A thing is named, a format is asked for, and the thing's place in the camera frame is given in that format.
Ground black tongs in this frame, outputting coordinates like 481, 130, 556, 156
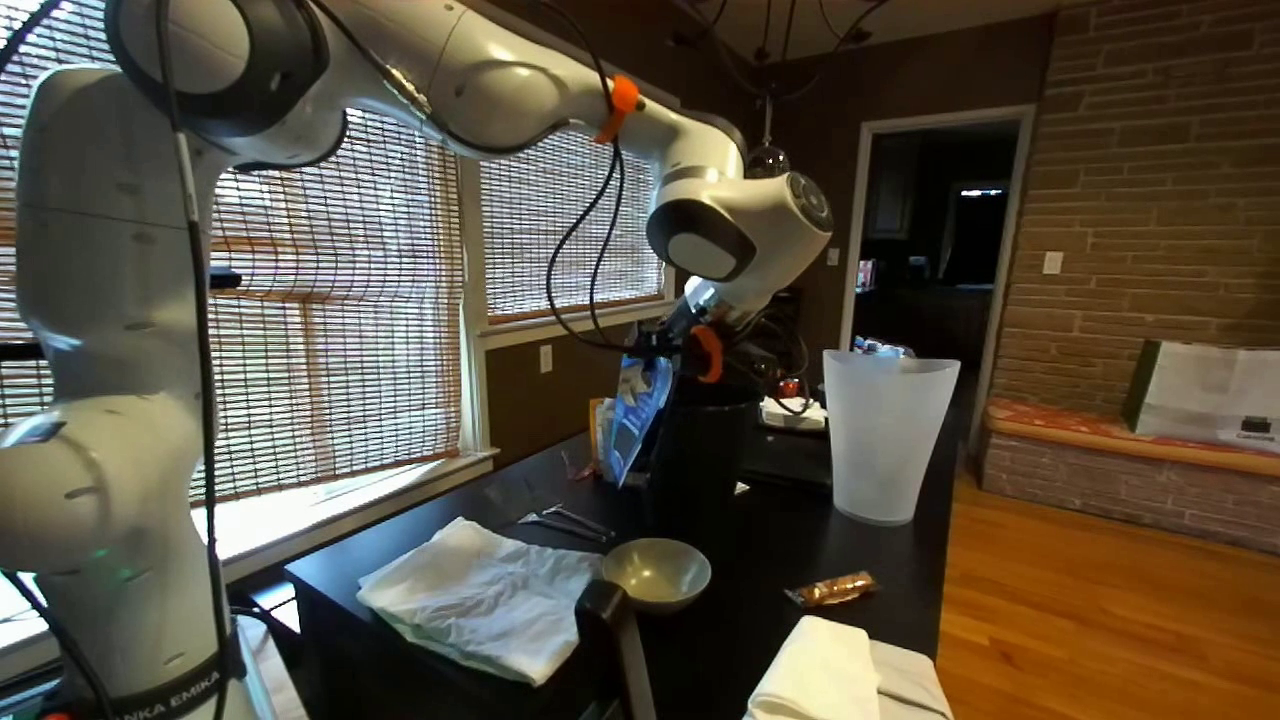
514, 511, 611, 550

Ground blue cardboard snack box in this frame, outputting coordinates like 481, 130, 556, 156
598, 348, 679, 493

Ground white paper bag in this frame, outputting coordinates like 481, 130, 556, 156
1125, 337, 1280, 450

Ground narrow bamboo window blind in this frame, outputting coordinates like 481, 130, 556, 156
476, 124, 671, 320

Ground hanging glass ball ornament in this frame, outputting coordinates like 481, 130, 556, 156
742, 95, 796, 174

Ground large white folded cloth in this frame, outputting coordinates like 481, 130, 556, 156
352, 515, 606, 691

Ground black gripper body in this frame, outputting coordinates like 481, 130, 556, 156
666, 314, 715, 393

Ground small white folded cloth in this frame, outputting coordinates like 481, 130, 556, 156
742, 611, 958, 720

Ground wood-topped brick ledge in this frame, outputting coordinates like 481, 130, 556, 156
977, 395, 1280, 554

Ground black wrist camera orange mount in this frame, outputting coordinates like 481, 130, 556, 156
683, 320, 754, 393

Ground translucent white waste bin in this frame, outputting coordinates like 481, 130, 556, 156
822, 348, 965, 527

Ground white food container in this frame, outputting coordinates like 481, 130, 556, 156
757, 393, 831, 435

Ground black plastic waste bin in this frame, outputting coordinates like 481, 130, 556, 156
653, 372, 794, 537

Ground wide bamboo window blind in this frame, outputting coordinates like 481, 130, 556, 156
0, 0, 465, 503

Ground metal slotted spatula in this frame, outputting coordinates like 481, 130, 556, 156
517, 500, 618, 541

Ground orange cable tie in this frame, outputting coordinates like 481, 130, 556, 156
593, 73, 648, 148

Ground brown snack bar wrapper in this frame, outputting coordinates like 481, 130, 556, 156
784, 567, 883, 611

